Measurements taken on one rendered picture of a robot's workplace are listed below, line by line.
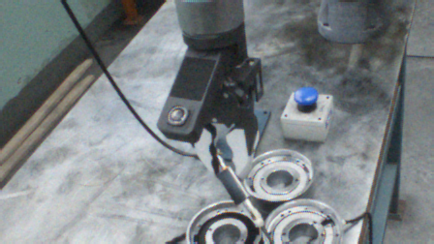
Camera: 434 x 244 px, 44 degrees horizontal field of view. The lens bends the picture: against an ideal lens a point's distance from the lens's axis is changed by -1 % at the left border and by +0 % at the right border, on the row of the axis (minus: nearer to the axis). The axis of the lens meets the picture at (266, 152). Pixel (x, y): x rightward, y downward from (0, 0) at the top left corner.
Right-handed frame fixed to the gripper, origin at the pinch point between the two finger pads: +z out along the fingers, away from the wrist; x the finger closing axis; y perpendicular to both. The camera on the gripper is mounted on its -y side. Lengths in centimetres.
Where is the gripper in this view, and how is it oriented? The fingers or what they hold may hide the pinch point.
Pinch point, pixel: (226, 173)
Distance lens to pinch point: 71.6
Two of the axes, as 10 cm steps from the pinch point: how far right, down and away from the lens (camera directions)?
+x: -9.4, -1.3, 3.1
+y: 3.3, -5.7, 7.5
